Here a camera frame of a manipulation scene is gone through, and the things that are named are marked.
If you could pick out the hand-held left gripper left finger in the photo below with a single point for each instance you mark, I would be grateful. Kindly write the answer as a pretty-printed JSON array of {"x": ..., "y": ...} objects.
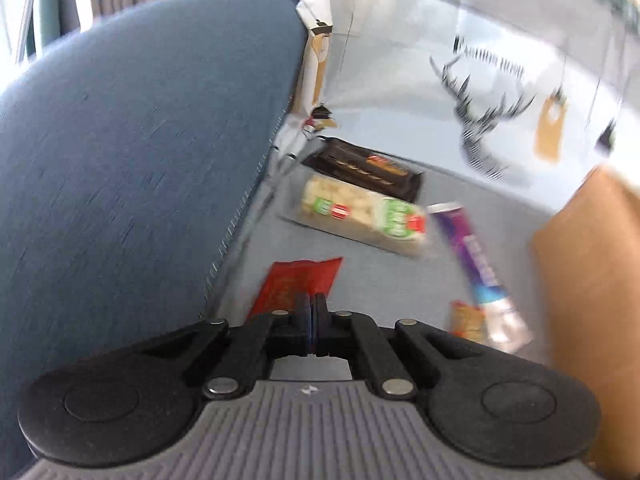
[{"x": 302, "y": 322}]

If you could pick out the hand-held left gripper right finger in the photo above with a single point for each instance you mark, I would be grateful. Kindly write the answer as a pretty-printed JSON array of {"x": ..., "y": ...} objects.
[{"x": 321, "y": 322}]

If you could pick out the red snack packet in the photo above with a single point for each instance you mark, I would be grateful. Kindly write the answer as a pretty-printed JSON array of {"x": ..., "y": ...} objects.
[{"x": 295, "y": 280}]

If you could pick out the peanut bar packet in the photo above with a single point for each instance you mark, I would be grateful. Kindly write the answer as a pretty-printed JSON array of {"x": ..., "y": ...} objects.
[{"x": 469, "y": 321}]

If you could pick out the cardboard box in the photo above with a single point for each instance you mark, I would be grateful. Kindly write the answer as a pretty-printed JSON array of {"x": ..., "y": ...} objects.
[{"x": 590, "y": 270}]

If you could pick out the green label cracker packet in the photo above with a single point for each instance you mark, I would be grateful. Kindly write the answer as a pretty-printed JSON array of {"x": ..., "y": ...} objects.
[{"x": 350, "y": 210}]

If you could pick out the black chocolate packet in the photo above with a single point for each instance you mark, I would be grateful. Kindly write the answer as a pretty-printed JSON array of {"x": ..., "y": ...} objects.
[{"x": 365, "y": 167}]

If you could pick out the purple white tube packet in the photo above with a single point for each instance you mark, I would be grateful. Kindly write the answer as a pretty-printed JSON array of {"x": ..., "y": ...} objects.
[{"x": 475, "y": 255}]

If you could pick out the blue sofa armrest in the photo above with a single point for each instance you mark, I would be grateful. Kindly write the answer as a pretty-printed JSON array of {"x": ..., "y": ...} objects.
[{"x": 125, "y": 135}]

